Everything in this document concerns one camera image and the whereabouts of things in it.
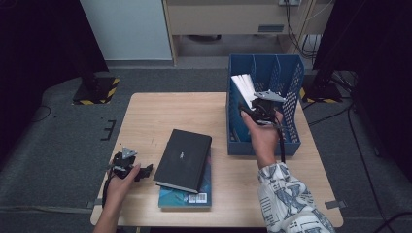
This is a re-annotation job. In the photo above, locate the yellow-black striped stand base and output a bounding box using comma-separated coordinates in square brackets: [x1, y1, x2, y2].
[72, 71, 120, 106]
[298, 82, 344, 105]

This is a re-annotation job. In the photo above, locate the light wooden desk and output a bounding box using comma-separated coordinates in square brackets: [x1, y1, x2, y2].
[162, 0, 334, 67]

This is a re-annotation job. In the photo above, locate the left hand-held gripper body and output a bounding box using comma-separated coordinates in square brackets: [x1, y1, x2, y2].
[109, 146, 144, 181]

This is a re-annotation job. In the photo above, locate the black curtain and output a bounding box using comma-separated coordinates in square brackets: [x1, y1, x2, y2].
[0, 0, 110, 163]
[312, 0, 412, 183]

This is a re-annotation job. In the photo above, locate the grey tape piece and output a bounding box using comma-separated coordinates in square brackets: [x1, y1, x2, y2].
[86, 198, 105, 210]
[325, 200, 348, 210]

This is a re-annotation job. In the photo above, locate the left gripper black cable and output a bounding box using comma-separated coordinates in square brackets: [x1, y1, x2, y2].
[101, 166, 115, 209]

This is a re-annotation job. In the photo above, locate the blue hardcover book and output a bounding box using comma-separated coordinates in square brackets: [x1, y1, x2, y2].
[230, 73, 260, 111]

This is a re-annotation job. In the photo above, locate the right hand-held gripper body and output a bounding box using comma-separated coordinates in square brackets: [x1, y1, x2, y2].
[251, 89, 288, 126]

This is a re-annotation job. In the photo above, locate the blue plastic file rack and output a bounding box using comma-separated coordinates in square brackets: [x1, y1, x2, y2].
[225, 52, 306, 157]

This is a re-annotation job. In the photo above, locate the black hanging cable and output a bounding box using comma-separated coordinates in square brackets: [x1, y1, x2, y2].
[284, 0, 320, 61]

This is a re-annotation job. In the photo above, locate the teal paperback book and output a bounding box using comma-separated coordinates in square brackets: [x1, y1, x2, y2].
[157, 147, 214, 210]

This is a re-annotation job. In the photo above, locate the black hardcover book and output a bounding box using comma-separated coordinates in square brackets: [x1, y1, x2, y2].
[153, 128, 214, 194]

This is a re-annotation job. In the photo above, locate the long black floor cable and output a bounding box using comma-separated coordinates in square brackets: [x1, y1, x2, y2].
[346, 103, 390, 227]

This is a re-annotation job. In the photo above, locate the grey desk label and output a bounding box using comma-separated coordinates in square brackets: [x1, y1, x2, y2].
[257, 23, 285, 33]

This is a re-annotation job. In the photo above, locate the white cabinet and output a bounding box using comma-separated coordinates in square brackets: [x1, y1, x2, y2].
[80, 0, 173, 61]

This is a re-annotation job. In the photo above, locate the person's right hand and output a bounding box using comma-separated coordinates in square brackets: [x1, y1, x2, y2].
[241, 109, 285, 170]

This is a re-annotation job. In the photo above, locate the person's left hand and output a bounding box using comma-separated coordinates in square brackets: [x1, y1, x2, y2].
[104, 162, 142, 208]

